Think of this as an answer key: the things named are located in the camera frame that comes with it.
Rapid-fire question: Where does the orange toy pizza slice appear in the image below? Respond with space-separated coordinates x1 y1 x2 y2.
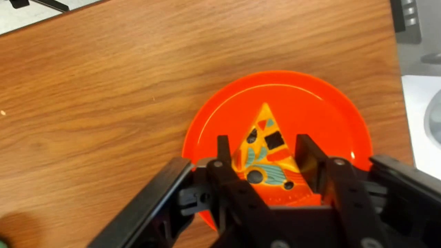
234 103 300 190

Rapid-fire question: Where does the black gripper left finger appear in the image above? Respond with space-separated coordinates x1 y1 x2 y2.
209 135 271 248

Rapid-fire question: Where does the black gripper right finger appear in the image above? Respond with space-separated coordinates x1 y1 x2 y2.
296 134 387 248

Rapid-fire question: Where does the orange plastic plate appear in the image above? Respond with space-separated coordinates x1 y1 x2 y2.
181 69 375 233

